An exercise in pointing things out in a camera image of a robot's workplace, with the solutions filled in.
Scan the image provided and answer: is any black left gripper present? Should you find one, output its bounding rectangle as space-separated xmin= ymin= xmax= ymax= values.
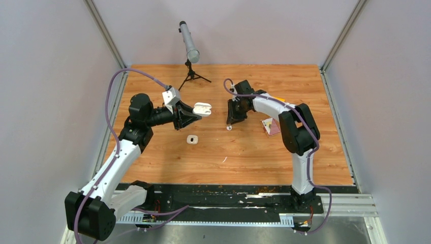
xmin=145 ymin=100 xmax=202 ymax=130

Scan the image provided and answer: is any white oval earbud case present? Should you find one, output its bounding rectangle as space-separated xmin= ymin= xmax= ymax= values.
xmin=193 ymin=102 xmax=212 ymax=117

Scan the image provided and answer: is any white gold-trimmed earbud case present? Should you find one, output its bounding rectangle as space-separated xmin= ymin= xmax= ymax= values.
xmin=186 ymin=135 xmax=199 ymax=145

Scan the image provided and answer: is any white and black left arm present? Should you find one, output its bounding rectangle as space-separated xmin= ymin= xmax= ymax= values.
xmin=65 ymin=88 xmax=212 ymax=243

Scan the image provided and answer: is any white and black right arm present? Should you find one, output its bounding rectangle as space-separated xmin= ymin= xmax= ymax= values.
xmin=224 ymin=79 xmax=320 ymax=212

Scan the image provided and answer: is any black microphone tripod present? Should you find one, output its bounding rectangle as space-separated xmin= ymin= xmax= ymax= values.
xmin=178 ymin=59 xmax=212 ymax=90

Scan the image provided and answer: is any grey microphone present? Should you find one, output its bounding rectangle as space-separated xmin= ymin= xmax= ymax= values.
xmin=179 ymin=21 xmax=200 ymax=64

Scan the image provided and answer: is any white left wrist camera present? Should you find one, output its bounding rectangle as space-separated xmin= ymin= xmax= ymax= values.
xmin=162 ymin=87 xmax=181 ymax=114

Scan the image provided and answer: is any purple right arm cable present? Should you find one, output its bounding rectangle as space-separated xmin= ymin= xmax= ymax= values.
xmin=223 ymin=78 xmax=333 ymax=235

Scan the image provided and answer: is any yellow triangular plastic frame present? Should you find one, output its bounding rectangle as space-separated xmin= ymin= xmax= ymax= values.
xmin=273 ymin=97 xmax=286 ymax=102

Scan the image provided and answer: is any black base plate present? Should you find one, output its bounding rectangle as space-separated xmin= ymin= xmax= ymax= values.
xmin=140 ymin=184 xmax=324 ymax=223

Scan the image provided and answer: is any white cable duct strip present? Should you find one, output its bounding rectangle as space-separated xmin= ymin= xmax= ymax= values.
xmin=117 ymin=212 xmax=295 ymax=228

